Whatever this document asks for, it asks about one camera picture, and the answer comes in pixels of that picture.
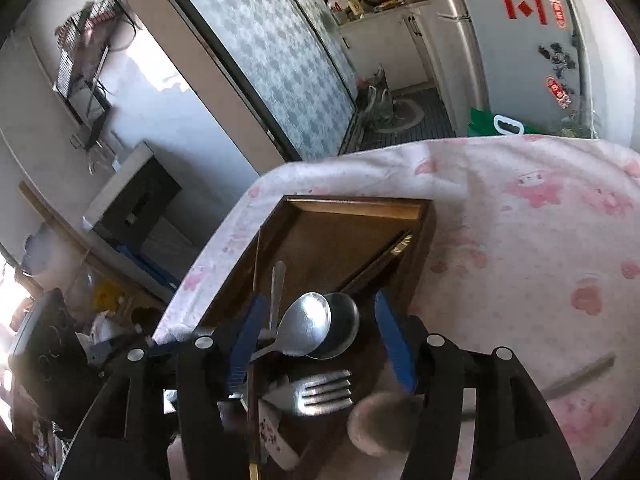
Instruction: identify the dark flat object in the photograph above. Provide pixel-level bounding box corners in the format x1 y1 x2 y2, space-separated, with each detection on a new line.
7 287 101 426

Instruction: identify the brown chopstick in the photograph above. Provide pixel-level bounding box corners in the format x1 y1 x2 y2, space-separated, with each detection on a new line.
337 231 411 295
345 235 414 297

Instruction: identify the metal table knife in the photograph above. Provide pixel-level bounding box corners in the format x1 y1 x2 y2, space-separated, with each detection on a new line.
542 353 617 402

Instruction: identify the green bag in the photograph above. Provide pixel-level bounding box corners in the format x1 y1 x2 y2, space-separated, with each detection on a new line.
467 106 540 137

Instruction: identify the metal spoon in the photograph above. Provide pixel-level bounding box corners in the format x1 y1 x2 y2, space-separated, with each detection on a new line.
305 292 361 361
249 291 332 363

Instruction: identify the grey shopping bag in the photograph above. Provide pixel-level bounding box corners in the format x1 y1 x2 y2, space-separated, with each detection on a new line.
354 64 397 123

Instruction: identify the silver refrigerator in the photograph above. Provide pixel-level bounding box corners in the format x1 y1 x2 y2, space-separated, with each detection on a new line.
437 0 603 138

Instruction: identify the pink printed tablecloth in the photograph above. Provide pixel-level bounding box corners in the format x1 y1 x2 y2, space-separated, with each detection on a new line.
152 135 640 480

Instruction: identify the black wire rack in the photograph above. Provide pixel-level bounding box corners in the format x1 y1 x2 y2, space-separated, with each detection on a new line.
52 0 137 128

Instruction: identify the patterned sliding door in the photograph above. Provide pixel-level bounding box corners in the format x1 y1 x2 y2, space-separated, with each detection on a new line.
160 0 358 161

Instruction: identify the white kitchen cabinet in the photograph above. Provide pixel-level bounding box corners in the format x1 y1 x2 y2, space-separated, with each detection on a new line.
317 0 441 88

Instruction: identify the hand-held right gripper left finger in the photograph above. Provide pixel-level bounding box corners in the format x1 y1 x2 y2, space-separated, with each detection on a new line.
60 294 267 480

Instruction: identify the wooden tray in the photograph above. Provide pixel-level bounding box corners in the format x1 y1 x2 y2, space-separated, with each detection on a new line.
197 195 436 480

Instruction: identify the slim metal utensil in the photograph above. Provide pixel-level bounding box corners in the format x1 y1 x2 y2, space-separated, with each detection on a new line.
269 261 287 343

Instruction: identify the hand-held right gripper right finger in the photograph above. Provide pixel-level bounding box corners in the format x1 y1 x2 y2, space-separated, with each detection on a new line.
375 290 583 480

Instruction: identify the metal fork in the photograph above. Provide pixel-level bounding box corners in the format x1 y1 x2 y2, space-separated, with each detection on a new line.
257 370 353 418

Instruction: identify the round rug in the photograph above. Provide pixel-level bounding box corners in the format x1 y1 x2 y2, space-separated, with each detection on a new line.
372 97 427 134

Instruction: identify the white ceramic spoon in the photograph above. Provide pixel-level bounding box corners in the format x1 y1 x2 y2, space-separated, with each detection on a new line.
256 402 301 472
346 391 426 457

